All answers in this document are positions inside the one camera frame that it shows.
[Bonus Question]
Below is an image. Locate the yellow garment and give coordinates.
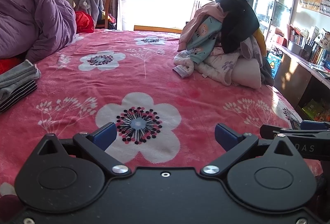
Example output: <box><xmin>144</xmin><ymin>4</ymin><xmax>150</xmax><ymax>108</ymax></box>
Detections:
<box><xmin>253</xmin><ymin>29</ymin><xmax>267</xmax><ymax>57</ymax></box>

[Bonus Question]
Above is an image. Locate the row of books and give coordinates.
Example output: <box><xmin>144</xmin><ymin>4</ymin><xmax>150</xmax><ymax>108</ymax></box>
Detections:
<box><xmin>287</xmin><ymin>24</ymin><xmax>329</xmax><ymax>67</ymax></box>

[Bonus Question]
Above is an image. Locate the cream pillow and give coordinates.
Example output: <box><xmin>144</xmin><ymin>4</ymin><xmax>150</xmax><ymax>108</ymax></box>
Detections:
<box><xmin>231</xmin><ymin>58</ymin><xmax>262</xmax><ymax>89</ymax></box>

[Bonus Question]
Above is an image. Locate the white floral pyjama garment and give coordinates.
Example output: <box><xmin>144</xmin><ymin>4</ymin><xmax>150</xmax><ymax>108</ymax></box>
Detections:
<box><xmin>172</xmin><ymin>35</ymin><xmax>263</xmax><ymax>87</ymax></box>

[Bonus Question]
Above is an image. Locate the teal cartoon print garment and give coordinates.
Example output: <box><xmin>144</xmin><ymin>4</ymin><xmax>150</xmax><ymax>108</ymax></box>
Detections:
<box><xmin>186</xmin><ymin>16</ymin><xmax>222</xmax><ymax>64</ymax></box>

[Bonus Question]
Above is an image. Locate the pink garment on pile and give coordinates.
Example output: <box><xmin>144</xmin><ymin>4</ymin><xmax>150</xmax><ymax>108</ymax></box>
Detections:
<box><xmin>177</xmin><ymin>1</ymin><xmax>228</xmax><ymax>52</ymax></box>

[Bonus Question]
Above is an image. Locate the purple duvet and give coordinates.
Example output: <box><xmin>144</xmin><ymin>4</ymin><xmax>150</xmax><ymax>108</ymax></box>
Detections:
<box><xmin>1</xmin><ymin>0</ymin><xmax>77</xmax><ymax>63</ymax></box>

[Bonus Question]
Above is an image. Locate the wooden chair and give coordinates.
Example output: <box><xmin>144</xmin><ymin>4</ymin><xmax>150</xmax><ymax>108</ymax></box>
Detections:
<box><xmin>96</xmin><ymin>0</ymin><xmax>110</xmax><ymax>29</ymax></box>

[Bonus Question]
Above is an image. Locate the folded black striped garment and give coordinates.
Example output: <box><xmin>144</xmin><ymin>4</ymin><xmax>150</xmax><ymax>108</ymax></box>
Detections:
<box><xmin>0</xmin><ymin>80</ymin><xmax>38</xmax><ymax>113</ymax></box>

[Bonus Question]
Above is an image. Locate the folded grey sweater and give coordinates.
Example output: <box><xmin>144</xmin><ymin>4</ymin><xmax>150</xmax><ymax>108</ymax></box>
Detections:
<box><xmin>1</xmin><ymin>60</ymin><xmax>41</xmax><ymax>103</ymax></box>

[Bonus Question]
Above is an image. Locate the wooden desk shelf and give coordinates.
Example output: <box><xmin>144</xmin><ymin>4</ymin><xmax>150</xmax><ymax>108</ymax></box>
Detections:
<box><xmin>272</xmin><ymin>42</ymin><xmax>329</xmax><ymax>121</ymax></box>

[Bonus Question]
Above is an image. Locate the dark grey garment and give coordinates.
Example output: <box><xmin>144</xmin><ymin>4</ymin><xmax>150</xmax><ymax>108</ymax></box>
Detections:
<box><xmin>260</xmin><ymin>56</ymin><xmax>275</xmax><ymax>86</ymax></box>

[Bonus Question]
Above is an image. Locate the pink floral bed blanket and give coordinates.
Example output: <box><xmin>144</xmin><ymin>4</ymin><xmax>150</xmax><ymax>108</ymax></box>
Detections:
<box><xmin>0</xmin><ymin>28</ymin><xmax>323</xmax><ymax>223</ymax></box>

